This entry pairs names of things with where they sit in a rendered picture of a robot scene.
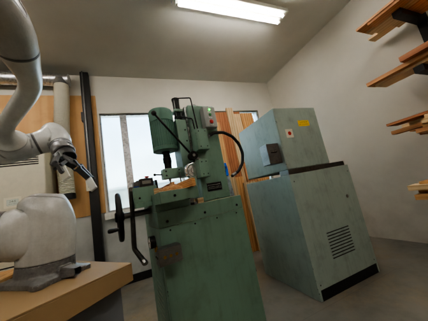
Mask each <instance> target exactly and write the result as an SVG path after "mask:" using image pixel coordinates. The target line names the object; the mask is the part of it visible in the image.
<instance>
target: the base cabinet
mask: <svg viewBox="0 0 428 321"><path fill-rule="evenodd" d="M146 231H147V236H148V237H149V236H155V239H156V244H157V247H161V246H164V245H168V244H171V243H175V242H177V243H180V244H181V246H182V254H183V260H181V261H179V262H175V263H173V264H170V265H168V266H164V267H161V268H160V267H159V266H158V265H157V262H156V258H155V250H154V248H153V249H151V250H150V249H149V252H150V262H151V267H152V276H153V286H154V292H155V302H156V307H157V317H158V321H267V320H266V315H265V311H264V305H263V302H262V296H261V292H260V287H259V281H258V277H257V272H256V268H255V262H254V259H253V253H252V247H251V244H250V238H249V234H248V229H247V225H246V219H245V214H244V210H243V208H240V209H237V210H232V211H228V212H225V213H220V214H217V215H212V216H209V217H204V218H200V219H197V220H193V221H190V222H185V223H182V224H177V225H172V226H169V227H165V228H162V229H158V228H155V227H152V226H149V225H146Z"/></svg>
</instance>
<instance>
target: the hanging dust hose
mask: <svg viewBox="0 0 428 321"><path fill-rule="evenodd" d="M53 122H54V123H57V124H59V125H61V126H62V127H63V128H65V130H66V131H67V132H68V134H69V135H70V97H69V85H68V84H66V83H62V82H55V83H54V84H53ZM65 166H66V165H65ZM66 168H67V170H68V172H69V174H70V175H71V178H70V179H68V180H67V181H66V182H63V181H62V178H61V176H60V174H59V172H58V170H57V179H58V188H59V189H58V190H59V192H60V194H64V195H65V196H66V197H67V199H68V200H70V199H76V189H75V183H74V182H75V181H74V172H73V170H72V169H71V168H69V167H67V166H66Z"/></svg>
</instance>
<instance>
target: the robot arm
mask: <svg viewBox="0 0 428 321"><path fill-rule="evenodd" d="M0 59H1V60H2V61H3V62H4V63H5V64H6V66H7V67H8V68H9V70H10V71H11V72H12V73H13V74H14V76H15V78H16V79H17V87H16V89H15V91H14V93H13V95H12V97H11V98H10V100H9V101H8V103H7V105H6V106H5V107H4V110H3V111H2V112H1V114H0V164H9V163H14V162H19V161H23V160H26V159H30V158H33V157H35V156H37V155H41V154H43V153H52V157H53V159H52V161H51V163H50V165H51V166H55V167H54V170H55V171H56V170H58V172H59V174H60V176H61V178H62V181H63V182H66V181H67V180H68V179H70V178H71V175H70V174H69V172H68V170H67V168H66V166H67V167H69V168H71V169H72V170H73V171H76V172H77V173H78V174H79V175H81V176H82V177H83V178H84V179H85V180H86V181H85V182H86V184H87V185H88V187H89V189H90V191H91V192H93V191H94V190H95V189H96V188H97V185H96V184H95V182H94V179H95V178H94V176H92V174H91V173H90V172H89V171H88V170H87V169H86V168H85V166H84V165H83V164H79V163H78V161H77V160H76V158H77V154H76V153H75V152H76V150H75V147H74V146H73V144H72V142H71V137H70V135H69V134H68V132H67V131H66V130H65V128H63V127H62V126H61V125H59V124H57V123H54V122H49V123H46V124H45V125H43V126H42V127H41V129H40V130H38V131H36V132H32V133H29V134H25V133H23V132H20V131H17V130H15V129H16V127H17V125H18V124H19V123H20V122H21V120H22V119H23V118H24V117H25V116H26V114H27V113H28V112H29V110H30V109H31V108H32V107H33V106H34V104H35V103H36V101H37V100H38V98H39V97H40V95H41V91H42V88H43V75H42V70H41V56H40V51H39V46H38V38H37V35H36V32H35V30H34V27H33V24H32V22H31V19H30V17H29V15H28V13H27V11H26V9H25V8H24V5H23V4H22V2H21V1H20V0H0ZM58 162H59V163H58ZM65 165H66V166H65ZM75 167H77V168H76V169H75ZM75 250H76V217H75V212H74V209H73V207H72V205H71V203H70V202H69V200H68V199H67V197H66V196H65V195H64V194H31V195H29V196H28V197H25V198H23V199H22V200H21V201H19V202H18V203H17V208H16V209H13V210H9V211H0V262H14V270H13V278H11V279H9V280H6V281H5V282H2V283H0V291H28V292H37V291H39V290H42V289H44V288H46V287H48V286H49V285H52V284H54V283H56V282H59V281H61V280H63V279H65V278H68V277H71V276H76V275H78V274H80V272H81V271H84V270H86V269H89V268H90V263H79V262H76V255H75Z"/></svg>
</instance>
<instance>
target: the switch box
mask: <svg viewBox="0 0 428 321"><path fill-rule="evenodd" d="M208 108H209V109H210V111H211V116H209V115H208V114H209V112H208ZM199 112H200V116H201V122H202V126H203V129H207V130H208V129H216V128H217V127H218V125H217V119H216V115H215V109H214V107H204V106H203V107H202V108H201V109H200V110H199ZM209 117H212V118H209ZM211 119H212V120H213V123H210V120H211ZM210 124H214V125H210Z"/></svg>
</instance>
